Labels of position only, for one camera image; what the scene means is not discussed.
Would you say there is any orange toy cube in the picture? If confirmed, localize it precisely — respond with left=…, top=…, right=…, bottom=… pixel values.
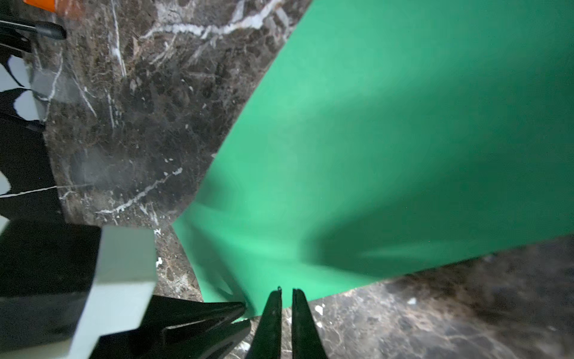
left=23, top=0, right=56, bottom=13

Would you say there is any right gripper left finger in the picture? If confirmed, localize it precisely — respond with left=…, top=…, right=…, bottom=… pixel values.
left=245, top=287, right=283, bottom=359

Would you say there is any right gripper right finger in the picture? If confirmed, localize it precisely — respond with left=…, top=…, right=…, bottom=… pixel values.
left=291, top=289, right=327, bottom=359

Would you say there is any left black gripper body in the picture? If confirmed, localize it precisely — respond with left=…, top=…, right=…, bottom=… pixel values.
left=91, top=296, right=251, bottom=358

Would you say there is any black perforated music stand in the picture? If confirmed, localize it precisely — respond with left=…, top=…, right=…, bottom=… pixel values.
left=1, top=14, right=67, bottom=133

